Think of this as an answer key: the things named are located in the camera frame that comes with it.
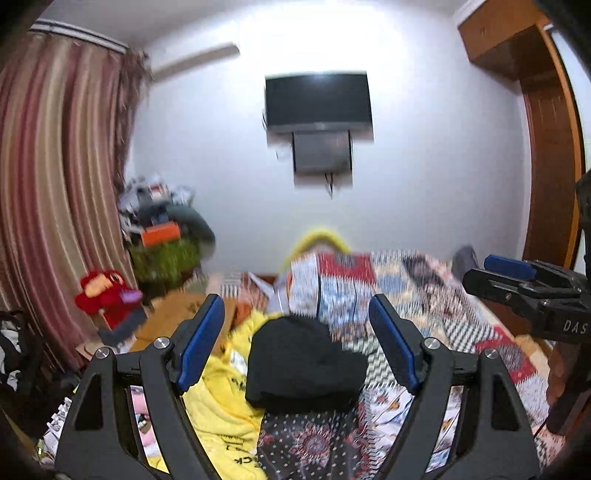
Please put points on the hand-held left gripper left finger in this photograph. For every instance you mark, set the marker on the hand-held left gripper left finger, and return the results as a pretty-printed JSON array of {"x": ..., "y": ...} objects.
[{"x": 203, "y": 341}]

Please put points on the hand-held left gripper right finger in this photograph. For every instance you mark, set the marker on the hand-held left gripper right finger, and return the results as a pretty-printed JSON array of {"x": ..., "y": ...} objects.
[{"x": 392, "y": 341}]

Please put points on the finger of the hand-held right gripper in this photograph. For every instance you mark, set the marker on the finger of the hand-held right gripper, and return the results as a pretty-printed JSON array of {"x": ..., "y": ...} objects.
[
  {"x": 508, "y": 266},
  {"x": 489, "y": 285}
]

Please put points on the black sweater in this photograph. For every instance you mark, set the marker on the black sweater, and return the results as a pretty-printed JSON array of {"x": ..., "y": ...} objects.
[{"x": 300, "y": 364}]

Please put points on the person's right hand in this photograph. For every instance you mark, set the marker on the person's right hand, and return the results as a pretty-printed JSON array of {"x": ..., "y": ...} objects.
[{"x": 561, "y": 383}]

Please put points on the grey bag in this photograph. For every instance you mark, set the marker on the grey bag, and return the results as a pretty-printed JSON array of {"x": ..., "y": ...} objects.
[{"x": 464, "y": 261}]

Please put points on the yellow printed blanket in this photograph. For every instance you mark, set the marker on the yellow printed blanket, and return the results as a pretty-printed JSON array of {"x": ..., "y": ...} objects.
[{"x": 221, "y": 406}]

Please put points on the patchwork printed blanket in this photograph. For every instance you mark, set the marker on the patchwork printed blanket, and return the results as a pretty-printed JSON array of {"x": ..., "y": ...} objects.
[{"x": 415, "y": 277}]

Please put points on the green cloth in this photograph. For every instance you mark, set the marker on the green cloth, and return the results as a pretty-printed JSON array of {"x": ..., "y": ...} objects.
[{"x": 161, "y": 261}]

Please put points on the red plush toy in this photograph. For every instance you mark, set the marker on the red plush toy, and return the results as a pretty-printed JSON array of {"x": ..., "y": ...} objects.
[{"x": 99, "y": 290}]

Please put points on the orange box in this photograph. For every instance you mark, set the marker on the orange box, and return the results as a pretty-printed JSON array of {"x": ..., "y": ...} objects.
[{"x": 159, "y": 234}]

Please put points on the dark grey cushion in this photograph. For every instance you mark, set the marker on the dark grey cushion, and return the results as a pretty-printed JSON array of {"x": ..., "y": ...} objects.
[{"x": 191, "y": 224}]

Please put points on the yellow pillow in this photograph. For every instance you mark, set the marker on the yellow pillow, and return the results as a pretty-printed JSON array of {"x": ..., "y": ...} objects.
[{"x": 318, "y": 235}]

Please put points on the wooden wardrobe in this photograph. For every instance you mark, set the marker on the wooden wardrobe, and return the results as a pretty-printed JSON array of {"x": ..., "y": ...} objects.
[{"x": 549, "y": 138}]

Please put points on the pile of boxes and papers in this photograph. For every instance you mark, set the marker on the pile of boxes and papers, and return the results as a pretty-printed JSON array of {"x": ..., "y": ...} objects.
[{"x": 147, "y": 194}]

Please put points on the black box under television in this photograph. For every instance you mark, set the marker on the black box under television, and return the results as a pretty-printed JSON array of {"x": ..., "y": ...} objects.
[{"x": 323, "y": 152}]

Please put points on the striped pink curtain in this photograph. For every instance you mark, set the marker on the striped pink curtain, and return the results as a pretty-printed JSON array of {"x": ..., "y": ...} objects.
[{"x": 60, "y": 161}]

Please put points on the black wall television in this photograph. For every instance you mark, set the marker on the black wall television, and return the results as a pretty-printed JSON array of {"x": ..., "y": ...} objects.
[{"x": 318, "y": 101}]

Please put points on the white wall duct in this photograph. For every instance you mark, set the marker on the white wall duct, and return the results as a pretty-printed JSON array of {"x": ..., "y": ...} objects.
[{"x": 198, "y": 60}]

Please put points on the white curtain rail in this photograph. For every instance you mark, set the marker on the white curtain rail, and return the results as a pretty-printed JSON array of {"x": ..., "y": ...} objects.
[{"x": 78, "y": 34}]

